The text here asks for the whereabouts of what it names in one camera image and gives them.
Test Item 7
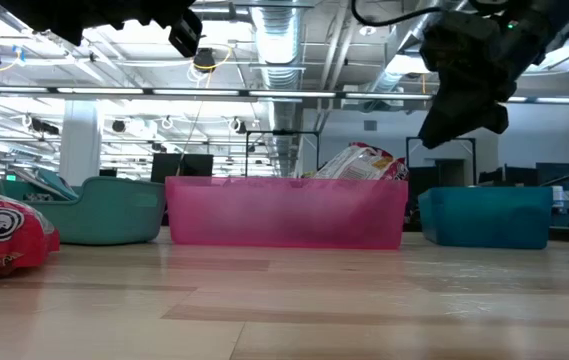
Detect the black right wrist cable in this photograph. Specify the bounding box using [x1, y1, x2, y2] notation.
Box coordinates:
[351, 0, 445, 27]

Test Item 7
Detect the black monitor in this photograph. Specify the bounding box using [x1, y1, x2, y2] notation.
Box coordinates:
[536, 162, 569, 191]
[150, 152, 215, 184]

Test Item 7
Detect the blue plastic bin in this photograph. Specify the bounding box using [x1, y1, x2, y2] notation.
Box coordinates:
[417, 185, 554, 250]

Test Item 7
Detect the black stand frame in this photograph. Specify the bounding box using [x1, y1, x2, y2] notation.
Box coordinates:
[405, 134, 477, 189]
[243, 128, 322, 179]

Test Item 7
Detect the green plastic bin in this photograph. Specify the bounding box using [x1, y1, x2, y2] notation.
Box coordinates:
[0, 175, 167, 246]

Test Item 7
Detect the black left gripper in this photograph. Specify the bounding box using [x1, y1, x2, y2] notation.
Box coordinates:
[78, 0, 204, 59]

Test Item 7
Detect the silver ceiling duct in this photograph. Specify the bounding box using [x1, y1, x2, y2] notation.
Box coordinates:
[363, 0, 468, 109]
[248, 0, 311, 177]

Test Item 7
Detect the pink plastic tray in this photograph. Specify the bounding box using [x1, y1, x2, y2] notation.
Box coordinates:
[165, 175, 409, 250]

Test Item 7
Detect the white pillar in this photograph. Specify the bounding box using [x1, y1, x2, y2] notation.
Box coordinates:
[57, 99, 103, 187]

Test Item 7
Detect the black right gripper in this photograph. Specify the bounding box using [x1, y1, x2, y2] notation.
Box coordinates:
[417, 8, 556, 150]

